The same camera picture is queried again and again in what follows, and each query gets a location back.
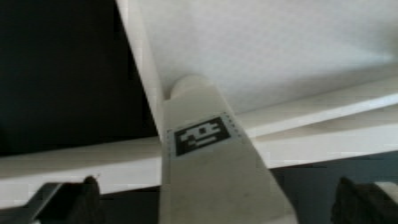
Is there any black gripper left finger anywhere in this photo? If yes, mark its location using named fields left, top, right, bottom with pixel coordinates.
left=0, top=176, right=105, bottom=224

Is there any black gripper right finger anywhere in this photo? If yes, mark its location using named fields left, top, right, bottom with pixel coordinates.
left=330, top=177, right=398, bottom=224

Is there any white desk leg one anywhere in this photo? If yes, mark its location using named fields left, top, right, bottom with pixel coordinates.
left=160, top=76, right=298, bottom=224

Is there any white desk tabletop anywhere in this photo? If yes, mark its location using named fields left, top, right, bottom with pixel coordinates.
left=115, top=0, right=398, bottom=137

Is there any white L-shaped obstacle fence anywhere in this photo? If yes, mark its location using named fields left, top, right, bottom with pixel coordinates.
left=0, top=105, right=398, bottom=209

